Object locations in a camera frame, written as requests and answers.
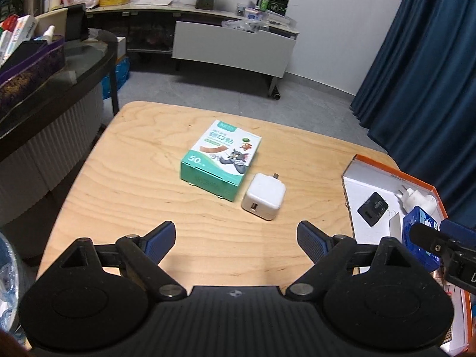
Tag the white medicine cartons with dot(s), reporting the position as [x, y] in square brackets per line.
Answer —
[20, 29]

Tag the clear bluish plastic bottle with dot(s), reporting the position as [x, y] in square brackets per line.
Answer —
[7, 279]

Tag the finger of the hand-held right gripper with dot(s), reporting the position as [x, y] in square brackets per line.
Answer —
[459, 229]
[427, 240]

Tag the black box green print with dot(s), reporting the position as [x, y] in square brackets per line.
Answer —
[273, 3]

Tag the orange cardboard box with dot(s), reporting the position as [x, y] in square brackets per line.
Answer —
[370, 186]

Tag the steel bottle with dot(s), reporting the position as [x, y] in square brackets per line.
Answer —
[34, 2]

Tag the dark upright panel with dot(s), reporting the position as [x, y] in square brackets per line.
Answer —
[76, 20]

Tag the white yellow cardboard box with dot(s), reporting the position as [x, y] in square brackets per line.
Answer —
[121, 46]

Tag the small blue white carton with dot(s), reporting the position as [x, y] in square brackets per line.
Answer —
[254, 14]

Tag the small black adapter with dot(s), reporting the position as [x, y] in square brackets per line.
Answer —
[373, 210]

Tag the blue floss pick box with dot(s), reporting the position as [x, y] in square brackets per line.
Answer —
[422, 214]

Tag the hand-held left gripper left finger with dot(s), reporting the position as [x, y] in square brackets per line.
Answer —
[163, 236]

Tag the purple patterned box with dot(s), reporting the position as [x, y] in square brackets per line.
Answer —
[29, 70]

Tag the green bandage box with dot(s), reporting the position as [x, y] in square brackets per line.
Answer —
[219, 156]

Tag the blue curtain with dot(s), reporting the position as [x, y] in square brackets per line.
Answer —
[420, 81]

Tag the stack of blue boxes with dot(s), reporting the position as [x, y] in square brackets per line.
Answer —
[119, 76]

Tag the clear plastic bag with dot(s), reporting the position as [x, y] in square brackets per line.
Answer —
[243, 25]

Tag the white cube charger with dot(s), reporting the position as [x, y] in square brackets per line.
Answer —
[262, 197]

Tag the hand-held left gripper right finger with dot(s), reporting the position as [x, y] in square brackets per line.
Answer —
[310, 238]

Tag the white spray bottle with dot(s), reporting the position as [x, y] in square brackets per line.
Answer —
[46, 33]

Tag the white plug adapter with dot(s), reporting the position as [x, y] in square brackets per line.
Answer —
[420, 200]

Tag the dark glass desk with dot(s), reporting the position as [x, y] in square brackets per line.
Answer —
[55, 93]

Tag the grey media cabinet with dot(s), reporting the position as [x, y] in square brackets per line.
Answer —
[230, 48]

